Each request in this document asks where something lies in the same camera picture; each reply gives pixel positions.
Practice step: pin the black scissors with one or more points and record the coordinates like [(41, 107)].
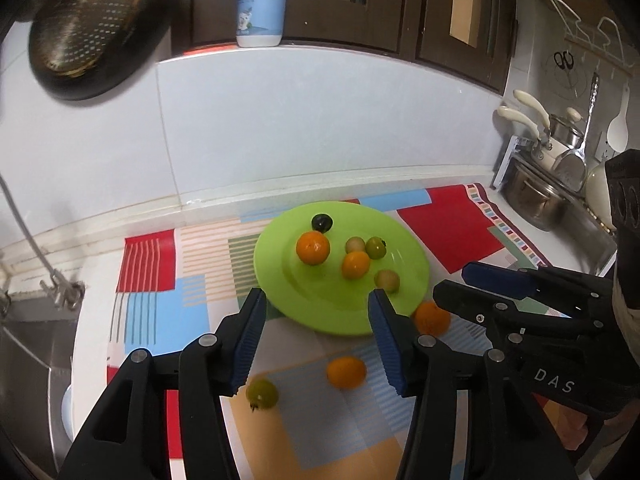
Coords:
[(565, 60)]

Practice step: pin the metal dish rack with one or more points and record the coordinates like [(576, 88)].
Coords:
[(585, 240)]

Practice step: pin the white ceramic kettle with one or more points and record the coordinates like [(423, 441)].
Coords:
[(597, 190)]

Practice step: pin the stainless steel pot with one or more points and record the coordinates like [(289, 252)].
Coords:
[(535, 200)]

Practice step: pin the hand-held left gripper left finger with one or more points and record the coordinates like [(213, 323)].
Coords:
[(250, 340)]

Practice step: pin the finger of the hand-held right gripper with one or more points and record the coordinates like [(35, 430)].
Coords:
[(465, 300), (495, 275)]

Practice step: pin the green tomato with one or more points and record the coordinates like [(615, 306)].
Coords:
[(262, 394), (376, 247)]

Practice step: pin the white wall outlet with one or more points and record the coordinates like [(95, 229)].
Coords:
[(605, 147)]

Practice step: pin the green tomato front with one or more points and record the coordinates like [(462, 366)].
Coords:
[(376, 247)]

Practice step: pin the person's right hand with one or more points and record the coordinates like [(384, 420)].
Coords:
[(570, 425)]

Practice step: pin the metal skimmer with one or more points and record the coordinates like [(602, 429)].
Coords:
[(570, 170)]

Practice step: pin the brass perforated colander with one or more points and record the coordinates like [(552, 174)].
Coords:
[(85, 25)]

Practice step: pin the green plate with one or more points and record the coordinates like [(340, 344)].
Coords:
[(300, 290)]

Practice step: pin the dark plum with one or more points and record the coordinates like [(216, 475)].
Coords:
[(322, 221)]

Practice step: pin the white bowl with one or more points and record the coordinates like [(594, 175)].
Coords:
[(67, 412)]

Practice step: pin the white rice paddle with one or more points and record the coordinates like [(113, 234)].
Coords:
[(617, 132)]

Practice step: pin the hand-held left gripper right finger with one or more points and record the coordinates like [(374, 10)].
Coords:
[(387, 345)]

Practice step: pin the black frying pan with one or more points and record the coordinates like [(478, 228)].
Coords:
[(125, 75)]

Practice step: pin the large orange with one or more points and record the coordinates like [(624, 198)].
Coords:
[(313, 248)]

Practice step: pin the stainless steel sink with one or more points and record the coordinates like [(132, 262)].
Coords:
[(25, 350)]

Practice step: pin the colourful patchwork table mat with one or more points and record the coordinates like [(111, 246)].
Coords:
[(150, 260)]

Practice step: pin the small orange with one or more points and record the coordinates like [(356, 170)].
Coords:
[(355, 264), (432, 318), (346, 372)]

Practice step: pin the slim gooseneck faucet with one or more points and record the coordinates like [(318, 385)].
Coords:
[(62, 292)]

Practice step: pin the blue white pump bottle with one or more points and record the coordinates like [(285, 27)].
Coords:
[(262, 5)]

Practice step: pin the beige round fruit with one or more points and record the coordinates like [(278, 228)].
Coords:
[(355, 245), (387, 280)]

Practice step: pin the dark wooden cabinet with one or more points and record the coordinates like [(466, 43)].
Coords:
[(400, 10)]

